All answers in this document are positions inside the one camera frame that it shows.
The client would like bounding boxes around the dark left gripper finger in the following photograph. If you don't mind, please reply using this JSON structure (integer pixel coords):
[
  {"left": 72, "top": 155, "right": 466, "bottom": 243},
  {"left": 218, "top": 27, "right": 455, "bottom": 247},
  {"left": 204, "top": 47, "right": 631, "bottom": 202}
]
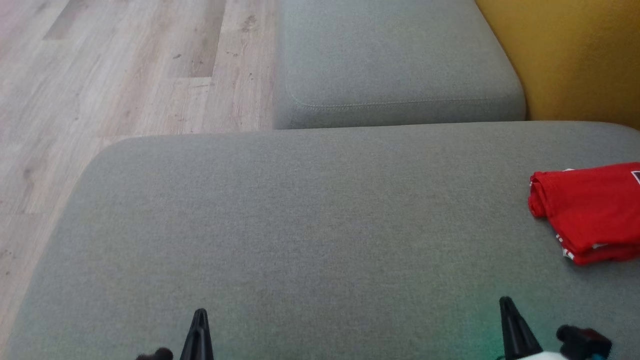
[
  {"left": 199, "top": 308, "right": 215, "bottom": 360},
  {"left": 179, "top": 308, "right": 202, "bottom": 360}
]

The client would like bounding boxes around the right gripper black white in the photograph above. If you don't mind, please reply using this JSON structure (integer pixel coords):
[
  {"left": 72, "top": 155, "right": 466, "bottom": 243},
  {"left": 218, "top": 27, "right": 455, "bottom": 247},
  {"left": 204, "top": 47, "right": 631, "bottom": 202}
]
[{"left": 498, "top": 296, "right": 569, "bottom": 360}]

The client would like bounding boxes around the red and white sports garment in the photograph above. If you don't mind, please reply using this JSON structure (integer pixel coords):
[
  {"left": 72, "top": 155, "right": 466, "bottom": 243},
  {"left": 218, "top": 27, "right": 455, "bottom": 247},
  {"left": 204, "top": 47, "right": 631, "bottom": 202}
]
[{"left": 528, "top": 162, "right": 640, "bottom": 266}]

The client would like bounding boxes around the large grey sofa seat cushion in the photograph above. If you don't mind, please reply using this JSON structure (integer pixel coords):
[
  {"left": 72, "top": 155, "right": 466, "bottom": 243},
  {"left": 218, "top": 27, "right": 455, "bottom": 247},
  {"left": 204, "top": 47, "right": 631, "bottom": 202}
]
[{"left": 0, "top": 121, "right": 640, "bottom": 360}]

